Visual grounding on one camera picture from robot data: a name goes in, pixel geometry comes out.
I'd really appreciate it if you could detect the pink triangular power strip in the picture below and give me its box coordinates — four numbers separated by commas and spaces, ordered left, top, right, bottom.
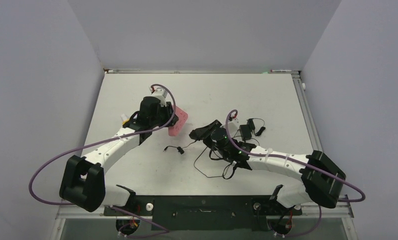
168, 106, 189, 137

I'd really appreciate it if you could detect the black power adapter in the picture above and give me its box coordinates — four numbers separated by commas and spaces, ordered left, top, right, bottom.
239, 124, 252, 141

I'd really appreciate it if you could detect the black TP-Link adapter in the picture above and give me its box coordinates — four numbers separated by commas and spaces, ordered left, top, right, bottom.
247, 118, 256, 132

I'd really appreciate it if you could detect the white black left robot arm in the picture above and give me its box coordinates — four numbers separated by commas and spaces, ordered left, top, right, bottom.
59, 96, 179, 215

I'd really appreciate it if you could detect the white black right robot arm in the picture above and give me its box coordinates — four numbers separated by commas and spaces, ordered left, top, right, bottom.
189, 120, 346, 214

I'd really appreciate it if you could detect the long black adapter cable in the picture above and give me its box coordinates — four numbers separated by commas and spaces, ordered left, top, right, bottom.
193, 145, 240, 180

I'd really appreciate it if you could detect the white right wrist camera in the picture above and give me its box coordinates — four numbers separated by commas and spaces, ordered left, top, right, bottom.
227, 118, 240, 136

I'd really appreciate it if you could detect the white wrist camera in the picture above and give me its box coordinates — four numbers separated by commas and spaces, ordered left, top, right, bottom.
227, 118, 240, 136
150, 86, 168, 106

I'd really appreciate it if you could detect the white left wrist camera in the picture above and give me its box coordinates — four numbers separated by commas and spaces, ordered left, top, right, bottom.
150, 86, 168, 106

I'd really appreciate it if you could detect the short black adapter cable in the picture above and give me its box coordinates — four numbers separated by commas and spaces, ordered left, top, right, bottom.
163, 140, 200, 155

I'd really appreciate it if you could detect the bundled black adapter cable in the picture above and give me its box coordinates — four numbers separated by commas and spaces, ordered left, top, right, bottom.
248, 117, 267, 137

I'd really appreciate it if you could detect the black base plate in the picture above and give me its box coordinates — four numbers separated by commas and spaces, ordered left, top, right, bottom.
104, 195, 303, 231

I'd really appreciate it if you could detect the aluminium frame rail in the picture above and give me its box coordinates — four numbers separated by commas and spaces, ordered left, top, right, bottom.
291, 73, 323, 152

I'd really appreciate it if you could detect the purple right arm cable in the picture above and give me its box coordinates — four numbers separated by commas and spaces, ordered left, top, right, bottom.
225, 109, 366, 239

